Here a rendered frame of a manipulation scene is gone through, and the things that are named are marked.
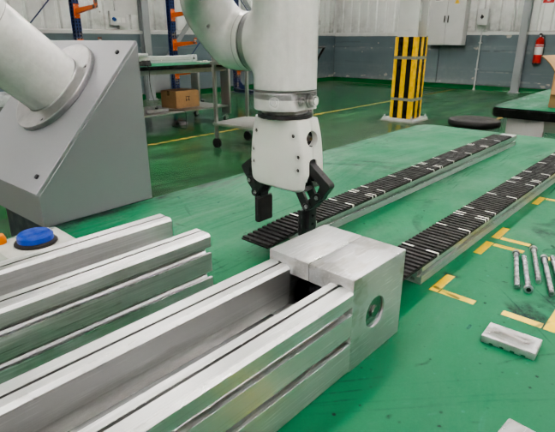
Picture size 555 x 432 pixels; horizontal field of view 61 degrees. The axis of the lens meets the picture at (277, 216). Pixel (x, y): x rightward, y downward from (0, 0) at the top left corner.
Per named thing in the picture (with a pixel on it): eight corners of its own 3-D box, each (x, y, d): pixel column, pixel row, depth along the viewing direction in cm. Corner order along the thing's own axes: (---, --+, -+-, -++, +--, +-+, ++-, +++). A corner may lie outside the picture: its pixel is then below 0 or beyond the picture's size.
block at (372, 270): (306, 291, 58) (307, 219, 54) (397, 332, 50) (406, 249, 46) (253, 322, 51) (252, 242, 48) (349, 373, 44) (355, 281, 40)
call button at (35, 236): (46, 237, 60) (44, 223, 59) (61, 246, 57) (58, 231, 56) (13, 247, 57) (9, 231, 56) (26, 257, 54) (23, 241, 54)
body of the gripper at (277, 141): (332, 106, 63) (329, 187, 67) (276, 99, 70) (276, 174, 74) (295, 112, 58) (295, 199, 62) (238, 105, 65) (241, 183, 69)
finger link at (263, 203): (272, 176, 71) (272, 218, 74) (258, 172, 73) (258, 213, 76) (258, 180, 69) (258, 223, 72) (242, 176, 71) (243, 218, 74)
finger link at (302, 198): (325, 171, 64) (320, 207, 66) (299, 160, 67) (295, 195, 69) (313, 175, 62) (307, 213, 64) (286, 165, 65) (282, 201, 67)
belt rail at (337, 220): (500, 143, 140) (502, 133, 139) (515, 145, 138) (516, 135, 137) (283, 236, 74) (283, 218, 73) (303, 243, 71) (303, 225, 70)
